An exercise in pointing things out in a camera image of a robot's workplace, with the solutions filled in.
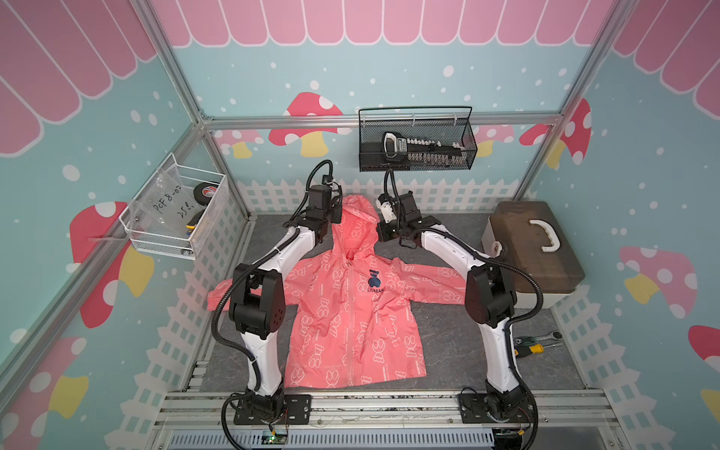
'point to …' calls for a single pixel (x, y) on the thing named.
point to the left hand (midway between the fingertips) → (331, 205)
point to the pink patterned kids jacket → (353, 307)
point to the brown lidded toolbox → (526, 234)
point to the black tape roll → (204, 191)
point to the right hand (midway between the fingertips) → (377, 227)
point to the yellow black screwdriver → (524, 351)
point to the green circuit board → (276, 439)
